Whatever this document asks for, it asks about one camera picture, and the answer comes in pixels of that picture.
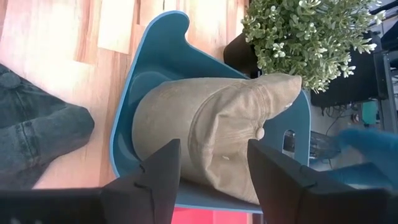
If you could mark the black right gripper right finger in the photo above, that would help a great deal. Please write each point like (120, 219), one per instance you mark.
(280, 193)

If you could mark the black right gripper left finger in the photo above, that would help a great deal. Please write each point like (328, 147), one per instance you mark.
(155, 193)

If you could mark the tan cloth cap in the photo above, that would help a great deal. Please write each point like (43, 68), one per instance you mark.
(217, 124)

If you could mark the dark green cloth hat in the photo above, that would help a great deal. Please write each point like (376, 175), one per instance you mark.
(37, 130)

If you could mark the pink plastic bin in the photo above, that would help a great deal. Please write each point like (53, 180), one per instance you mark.
(202, 216)

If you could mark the black computer monitor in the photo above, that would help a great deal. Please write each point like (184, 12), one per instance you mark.
(351, 84)

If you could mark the blue plastic bin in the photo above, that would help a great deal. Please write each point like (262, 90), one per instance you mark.
(168, 53)

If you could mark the black plant pot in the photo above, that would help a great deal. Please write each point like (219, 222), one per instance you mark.
(237, 54)

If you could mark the grey metal rack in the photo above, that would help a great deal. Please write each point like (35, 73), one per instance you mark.
(390, 93)

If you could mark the green leafy potted plant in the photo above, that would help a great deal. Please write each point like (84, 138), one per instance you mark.
(304, 37)

